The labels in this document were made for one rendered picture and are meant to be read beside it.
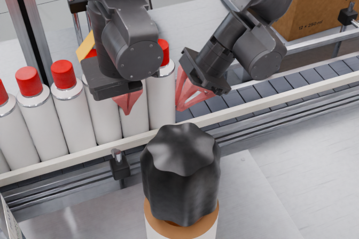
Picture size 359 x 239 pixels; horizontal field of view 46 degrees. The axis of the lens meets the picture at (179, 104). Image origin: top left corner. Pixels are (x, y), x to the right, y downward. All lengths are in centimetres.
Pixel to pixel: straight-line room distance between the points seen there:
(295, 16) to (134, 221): 62
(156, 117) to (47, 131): 19
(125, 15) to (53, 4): 242
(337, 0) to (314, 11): 7
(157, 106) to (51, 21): 205
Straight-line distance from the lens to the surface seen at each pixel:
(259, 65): 67
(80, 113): 71
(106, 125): 75
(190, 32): 114
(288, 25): 109
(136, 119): 75
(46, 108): 69
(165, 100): 73
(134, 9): 50
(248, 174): 77
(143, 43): 47
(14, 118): 70
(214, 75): 74
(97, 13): 53
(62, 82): 67
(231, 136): 85
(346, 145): 93
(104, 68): 59
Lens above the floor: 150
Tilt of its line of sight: 46 degrees down
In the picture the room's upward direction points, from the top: straight up
